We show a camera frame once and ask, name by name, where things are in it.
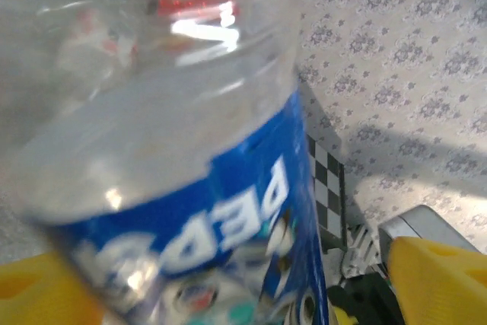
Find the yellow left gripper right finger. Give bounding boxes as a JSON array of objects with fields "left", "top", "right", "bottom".
[{"left": 387, "top": 236, "right": 487, "bottom": 325}]

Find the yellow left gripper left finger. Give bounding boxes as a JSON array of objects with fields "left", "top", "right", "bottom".
[{"left": 0, "top": 250, "right": 107, "bottom": 325}]

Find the clear bottle blue Pepsi label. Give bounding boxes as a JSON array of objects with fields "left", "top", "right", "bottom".
[{"left": 0, "top": 0, "right": 330, "bottom": 325}]

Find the black white checkerboard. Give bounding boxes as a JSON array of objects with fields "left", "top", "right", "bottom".
[{"left": 306, "top": 136, "right": 348, "bottom": 253}]

